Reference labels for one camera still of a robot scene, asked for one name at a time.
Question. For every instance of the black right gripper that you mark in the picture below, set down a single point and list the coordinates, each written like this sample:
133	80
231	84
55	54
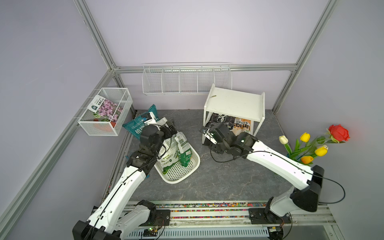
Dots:
211	142

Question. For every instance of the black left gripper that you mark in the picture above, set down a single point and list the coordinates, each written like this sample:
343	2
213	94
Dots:
171	127

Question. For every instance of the black bud power bag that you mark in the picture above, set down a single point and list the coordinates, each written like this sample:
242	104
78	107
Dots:
229	121

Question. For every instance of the green white urea bag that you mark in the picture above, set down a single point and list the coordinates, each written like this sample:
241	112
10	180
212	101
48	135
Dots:
184	149

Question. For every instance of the orange fertilizer bag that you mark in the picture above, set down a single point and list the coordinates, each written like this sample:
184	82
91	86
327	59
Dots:
241	126

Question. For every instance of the teal orange soil bag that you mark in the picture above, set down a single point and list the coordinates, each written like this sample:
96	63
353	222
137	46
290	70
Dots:
136	125

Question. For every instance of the white fertilizer bag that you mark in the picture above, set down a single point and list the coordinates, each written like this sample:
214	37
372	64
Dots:
168	154

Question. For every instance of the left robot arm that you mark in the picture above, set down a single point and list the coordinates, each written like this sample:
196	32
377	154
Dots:
106	223

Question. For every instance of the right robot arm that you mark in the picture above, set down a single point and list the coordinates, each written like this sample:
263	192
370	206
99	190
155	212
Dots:
306	181

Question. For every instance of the white metal tiered shelf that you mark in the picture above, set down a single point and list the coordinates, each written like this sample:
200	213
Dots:
237	104

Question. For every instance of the white perforated plastic basket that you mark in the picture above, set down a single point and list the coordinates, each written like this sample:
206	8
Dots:
177	172

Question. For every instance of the purple flower seed packet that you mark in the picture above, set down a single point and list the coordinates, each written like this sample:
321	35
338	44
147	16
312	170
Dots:
105	109

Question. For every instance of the white artificial tulip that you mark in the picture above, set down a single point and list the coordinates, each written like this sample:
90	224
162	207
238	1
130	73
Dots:
283	140

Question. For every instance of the yellow artificial tulip upper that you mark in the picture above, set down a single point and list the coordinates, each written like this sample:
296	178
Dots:
305	137

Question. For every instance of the yellow artificial tulip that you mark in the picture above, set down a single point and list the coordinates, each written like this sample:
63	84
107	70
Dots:
321	151
305	137

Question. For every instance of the orange yellow tulip lower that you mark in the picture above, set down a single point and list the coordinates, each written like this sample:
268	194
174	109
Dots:
307	160

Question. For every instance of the small circuit board left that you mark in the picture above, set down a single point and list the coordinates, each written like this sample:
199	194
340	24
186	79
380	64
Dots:
151	233

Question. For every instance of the small circuit board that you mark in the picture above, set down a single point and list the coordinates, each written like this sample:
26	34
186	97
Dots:
275	232
151	233

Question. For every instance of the yellow artificial tulip right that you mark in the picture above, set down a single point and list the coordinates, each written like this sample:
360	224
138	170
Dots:
321	151

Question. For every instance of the small circuit board right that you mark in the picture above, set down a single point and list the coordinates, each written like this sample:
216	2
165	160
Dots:
275	232

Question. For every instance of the red artificial rose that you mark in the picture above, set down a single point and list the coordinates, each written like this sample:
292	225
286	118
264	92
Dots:
338	133

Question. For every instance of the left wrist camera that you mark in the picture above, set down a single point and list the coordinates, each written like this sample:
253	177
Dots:
150	119

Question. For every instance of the white wire wall rack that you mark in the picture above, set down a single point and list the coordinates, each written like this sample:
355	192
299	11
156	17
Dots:
185	79

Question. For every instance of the white wire wall basket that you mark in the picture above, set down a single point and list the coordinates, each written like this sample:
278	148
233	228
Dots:
95	127

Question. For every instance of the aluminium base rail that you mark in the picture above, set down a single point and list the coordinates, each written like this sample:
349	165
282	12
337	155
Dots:
210	219

